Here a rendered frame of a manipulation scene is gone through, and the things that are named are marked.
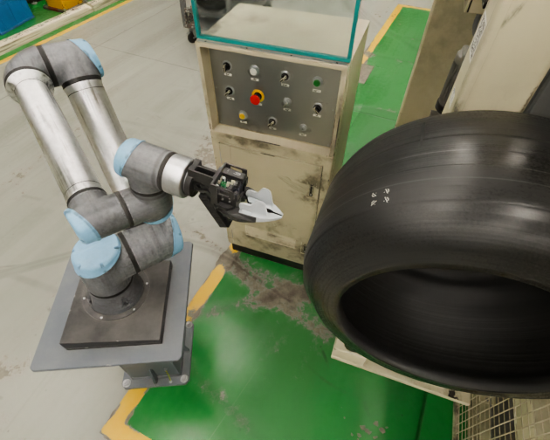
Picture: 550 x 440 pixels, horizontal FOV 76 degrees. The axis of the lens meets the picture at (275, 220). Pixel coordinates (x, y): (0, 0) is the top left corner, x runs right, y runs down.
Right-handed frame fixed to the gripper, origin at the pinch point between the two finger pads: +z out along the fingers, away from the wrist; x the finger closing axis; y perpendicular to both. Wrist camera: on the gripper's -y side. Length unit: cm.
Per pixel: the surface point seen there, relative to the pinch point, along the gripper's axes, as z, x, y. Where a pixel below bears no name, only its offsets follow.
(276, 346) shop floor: 11, 15, -123
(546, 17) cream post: 33, 29, 39
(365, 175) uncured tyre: 13.6, 1.2, 18.1
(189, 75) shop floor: -166, 249, -150
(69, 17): -373, 320, -174
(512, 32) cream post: 29, 29, 35
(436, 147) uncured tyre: 21.9, 3.4, 26.2
